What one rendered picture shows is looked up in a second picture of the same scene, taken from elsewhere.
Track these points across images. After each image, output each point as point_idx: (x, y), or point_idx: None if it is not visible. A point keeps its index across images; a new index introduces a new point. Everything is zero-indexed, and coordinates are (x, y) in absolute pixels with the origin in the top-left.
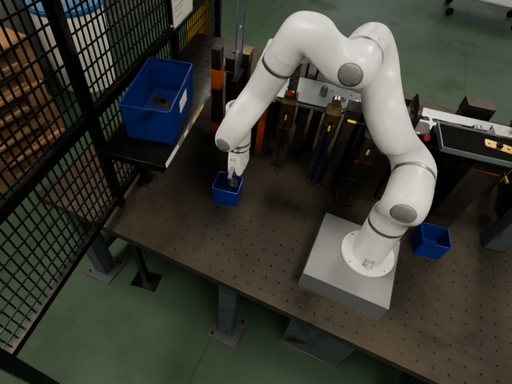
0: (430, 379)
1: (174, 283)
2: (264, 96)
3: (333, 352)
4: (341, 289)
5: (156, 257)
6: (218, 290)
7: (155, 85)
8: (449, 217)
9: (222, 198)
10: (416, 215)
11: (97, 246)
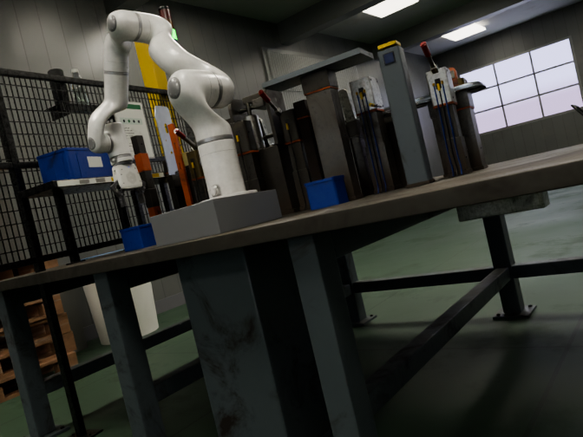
0: (244, 231)
1: (114, 433)
2: (110, 94)
3: (264, 404)
4: (177, 209)
5: (108, 419)
6: (165, 429)
7: None
8: (339, 163)
9: (129, 241)
10: (178, 81)
11: (30, 375)
